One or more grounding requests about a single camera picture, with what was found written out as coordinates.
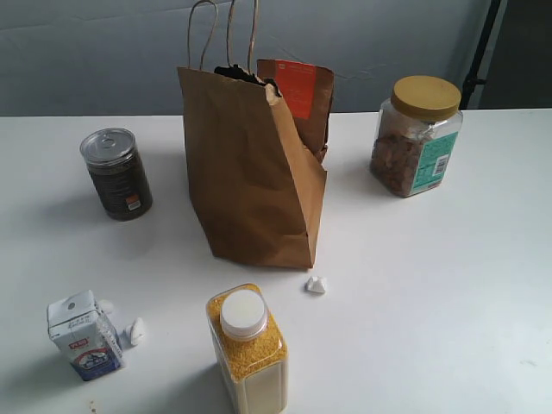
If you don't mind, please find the large brown paper bag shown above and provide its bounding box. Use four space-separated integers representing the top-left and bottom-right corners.
176 0 329 270

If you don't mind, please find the small brown pouch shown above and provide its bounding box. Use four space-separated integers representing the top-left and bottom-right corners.
257 59 335 162

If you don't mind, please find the crumpled white paper piece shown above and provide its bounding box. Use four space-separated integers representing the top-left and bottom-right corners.
304 276 328 295

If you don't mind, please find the millet bottle white cap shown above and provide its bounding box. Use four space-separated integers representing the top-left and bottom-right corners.
206 284 288 413

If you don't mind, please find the clear jar yellow lid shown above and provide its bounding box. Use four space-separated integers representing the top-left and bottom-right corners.
370 75 463 198

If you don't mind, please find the dark tin can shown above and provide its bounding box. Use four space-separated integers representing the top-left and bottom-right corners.
79 128 153 221

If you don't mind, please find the white paper scrap behind carton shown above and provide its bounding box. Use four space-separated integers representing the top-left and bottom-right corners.
98 299 115 315

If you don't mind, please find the white blue milk carton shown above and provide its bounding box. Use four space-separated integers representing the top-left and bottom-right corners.
47 290 124 381

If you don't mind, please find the black light stand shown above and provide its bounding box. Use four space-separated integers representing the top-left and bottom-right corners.
460 0 502 110

